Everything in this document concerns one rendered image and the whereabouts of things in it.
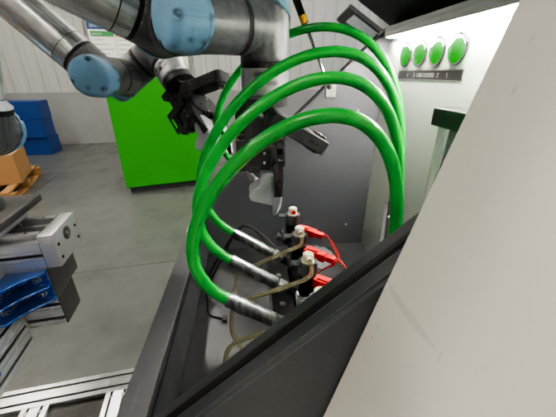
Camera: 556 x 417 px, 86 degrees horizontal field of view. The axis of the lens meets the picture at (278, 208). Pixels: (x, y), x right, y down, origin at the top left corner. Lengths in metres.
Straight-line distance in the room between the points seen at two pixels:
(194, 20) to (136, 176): 3.60
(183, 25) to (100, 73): 0.31
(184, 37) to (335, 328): 0.35
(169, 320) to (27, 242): 0.46
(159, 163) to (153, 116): 0.55
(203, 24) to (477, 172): 0.34
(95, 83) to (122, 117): 3.15
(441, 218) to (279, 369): 0.17
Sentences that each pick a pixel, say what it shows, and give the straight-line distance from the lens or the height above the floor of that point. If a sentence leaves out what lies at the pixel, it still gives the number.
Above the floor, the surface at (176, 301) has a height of 0.95.
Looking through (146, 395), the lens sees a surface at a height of 0.95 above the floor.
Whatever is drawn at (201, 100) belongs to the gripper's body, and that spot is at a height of 1.29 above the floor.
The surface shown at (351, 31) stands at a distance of 0.58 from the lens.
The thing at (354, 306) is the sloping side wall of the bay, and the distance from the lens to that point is 0.24.
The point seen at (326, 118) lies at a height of 1.31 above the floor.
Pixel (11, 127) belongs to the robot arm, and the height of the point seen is 1.22.
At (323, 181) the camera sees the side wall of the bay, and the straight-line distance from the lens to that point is 0.90.
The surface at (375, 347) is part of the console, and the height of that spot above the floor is 1.17.
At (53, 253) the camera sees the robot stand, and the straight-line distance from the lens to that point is 0.91.
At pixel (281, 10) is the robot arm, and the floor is 1.42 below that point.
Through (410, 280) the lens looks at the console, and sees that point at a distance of 0.21.
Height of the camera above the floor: 1.34
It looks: 24 degrees down
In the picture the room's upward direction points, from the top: straight up
